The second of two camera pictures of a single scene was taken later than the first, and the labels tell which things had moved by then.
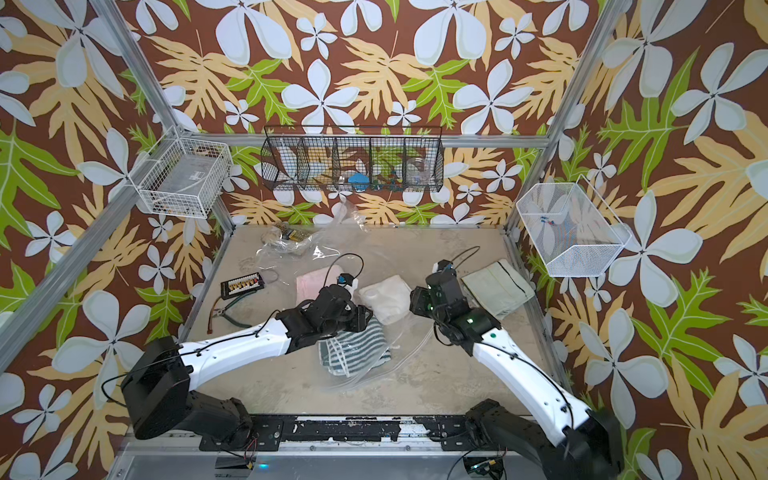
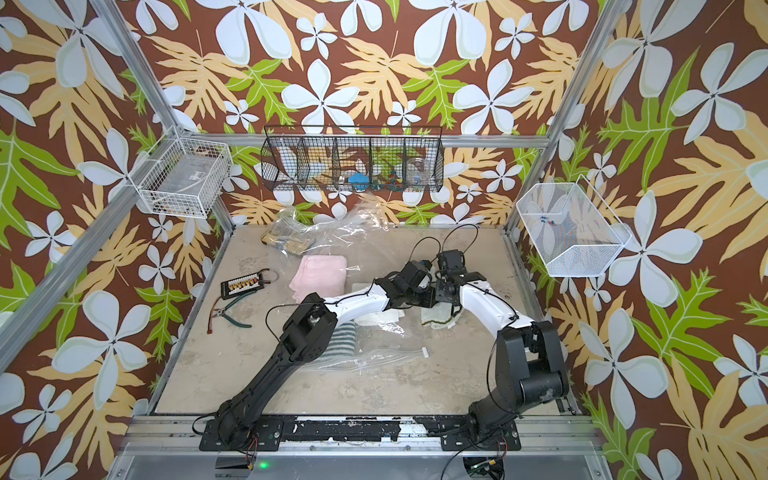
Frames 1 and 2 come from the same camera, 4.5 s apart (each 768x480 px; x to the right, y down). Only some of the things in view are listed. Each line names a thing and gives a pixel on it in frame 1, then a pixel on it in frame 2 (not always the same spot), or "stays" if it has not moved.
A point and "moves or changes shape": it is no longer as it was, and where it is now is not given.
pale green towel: (499, 287) moves or changes shape
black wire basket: (353, 158) stays
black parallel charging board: (242, 285) stays
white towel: (389, 299) moves or changes shape
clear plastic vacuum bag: (294, 260) moves or changes shape
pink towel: (309, 285) moves or changes shape
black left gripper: (359, 320) → (430, 300)
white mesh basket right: (571, 230) stays
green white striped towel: (348, 353) moves or changes shape
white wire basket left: (182, 175) stays
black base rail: (267, 433) stays
